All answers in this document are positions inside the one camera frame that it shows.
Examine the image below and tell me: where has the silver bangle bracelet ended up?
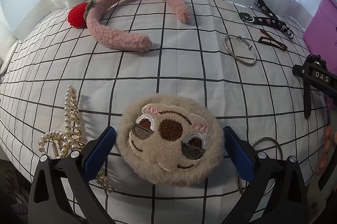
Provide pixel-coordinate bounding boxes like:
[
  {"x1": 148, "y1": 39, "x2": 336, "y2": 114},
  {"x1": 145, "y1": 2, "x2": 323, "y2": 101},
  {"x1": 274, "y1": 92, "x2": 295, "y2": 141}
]
[{"x1": 222, "y1": 34, "x2": 257, "y2": 67}]

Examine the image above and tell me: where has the person right hand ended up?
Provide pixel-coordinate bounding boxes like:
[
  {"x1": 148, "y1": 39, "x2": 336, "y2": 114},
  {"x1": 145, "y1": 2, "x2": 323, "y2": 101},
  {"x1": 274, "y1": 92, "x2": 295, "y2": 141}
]
[{"x1": 316, "y1": 125, "x2": 331, "y2": 175}]

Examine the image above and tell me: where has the black patterned strap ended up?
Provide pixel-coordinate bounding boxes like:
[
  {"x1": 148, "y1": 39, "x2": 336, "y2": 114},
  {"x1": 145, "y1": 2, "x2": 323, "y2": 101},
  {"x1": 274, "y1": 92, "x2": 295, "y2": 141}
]
[{"x1": 238, "y1": 0, "x2": 296, "y2": 40}]

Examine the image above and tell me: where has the brown hair clip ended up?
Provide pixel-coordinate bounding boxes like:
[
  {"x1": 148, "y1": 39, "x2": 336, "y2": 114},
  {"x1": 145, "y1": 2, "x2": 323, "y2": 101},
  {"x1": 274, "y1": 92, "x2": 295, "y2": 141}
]
[{"x1": 258, "y1": 29, "x2": 287, "y2": 52}]

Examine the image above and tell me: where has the pink fuzzy strawberry headband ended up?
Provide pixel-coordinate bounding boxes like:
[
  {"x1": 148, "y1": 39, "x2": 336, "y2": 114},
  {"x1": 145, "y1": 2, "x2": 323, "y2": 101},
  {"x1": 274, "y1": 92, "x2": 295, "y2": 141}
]
[{"x1": 67, "y1": 0, "x2": 193, "y2": 53}]

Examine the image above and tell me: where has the beige plush face pouch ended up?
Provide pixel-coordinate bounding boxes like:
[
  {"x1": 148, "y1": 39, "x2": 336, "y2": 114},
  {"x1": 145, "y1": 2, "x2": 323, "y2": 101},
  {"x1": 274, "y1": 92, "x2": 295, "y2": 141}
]
[{"x1": 116, "y1": 93, "x2": 225, "y2": 186}]

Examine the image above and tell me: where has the white grid bedsheet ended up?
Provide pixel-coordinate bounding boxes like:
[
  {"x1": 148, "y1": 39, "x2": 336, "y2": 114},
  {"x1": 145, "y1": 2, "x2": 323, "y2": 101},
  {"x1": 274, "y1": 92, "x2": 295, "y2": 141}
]
[{"x1": 0, "y1": 0, "x2": 333, "y2": 224}]

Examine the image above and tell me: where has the pink plastic bin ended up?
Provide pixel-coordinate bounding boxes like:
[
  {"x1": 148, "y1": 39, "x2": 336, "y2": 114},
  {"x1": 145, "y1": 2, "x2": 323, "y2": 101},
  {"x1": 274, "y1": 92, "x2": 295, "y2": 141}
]
[{"x1": 303, "y1": 0, "x2": 336, "y2": 59}]

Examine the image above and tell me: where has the white device at edge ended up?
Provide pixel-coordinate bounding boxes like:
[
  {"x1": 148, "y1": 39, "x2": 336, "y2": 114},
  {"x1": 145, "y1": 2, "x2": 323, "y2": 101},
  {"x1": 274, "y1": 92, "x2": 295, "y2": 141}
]
[{"x1": 0, "y1": 41, "x2": 18, "y2": 76}]

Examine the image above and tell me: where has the silver ring bangle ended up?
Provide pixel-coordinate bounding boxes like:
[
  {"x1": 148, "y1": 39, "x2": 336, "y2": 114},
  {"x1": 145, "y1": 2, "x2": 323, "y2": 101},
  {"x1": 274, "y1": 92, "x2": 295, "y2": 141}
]
[{"x1": 233, "y1": 137, "x2": 283, "y2": 196}]

